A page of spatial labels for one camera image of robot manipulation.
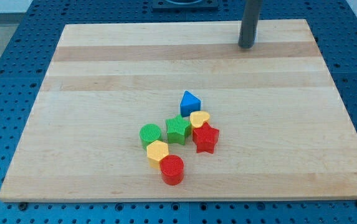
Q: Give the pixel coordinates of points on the blue triangle block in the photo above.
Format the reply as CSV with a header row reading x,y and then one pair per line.
x,y
189,103

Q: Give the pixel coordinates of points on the green star block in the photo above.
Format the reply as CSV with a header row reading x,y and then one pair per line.
x,y
177,130

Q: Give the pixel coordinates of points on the yellow heart block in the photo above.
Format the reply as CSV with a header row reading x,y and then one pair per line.
x,y
198,118

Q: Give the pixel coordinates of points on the wooden board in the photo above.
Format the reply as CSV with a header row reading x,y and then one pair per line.
x,y
285,133

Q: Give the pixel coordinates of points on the green cylinder block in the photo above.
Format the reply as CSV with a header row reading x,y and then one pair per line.
x,y
150,133

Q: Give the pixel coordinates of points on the red star block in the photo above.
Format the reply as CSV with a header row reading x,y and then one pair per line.
x,y
205,138

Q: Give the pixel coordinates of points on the yellow hexagon block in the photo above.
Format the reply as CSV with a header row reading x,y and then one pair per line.
x,y
156,151

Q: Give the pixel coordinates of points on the red cylinder block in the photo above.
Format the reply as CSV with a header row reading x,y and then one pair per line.
x,y
172,169

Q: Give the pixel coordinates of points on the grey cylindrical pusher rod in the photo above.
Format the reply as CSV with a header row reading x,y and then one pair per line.
x,y
248,28

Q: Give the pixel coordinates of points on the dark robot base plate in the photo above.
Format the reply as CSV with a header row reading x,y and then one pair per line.
x,y
161,5

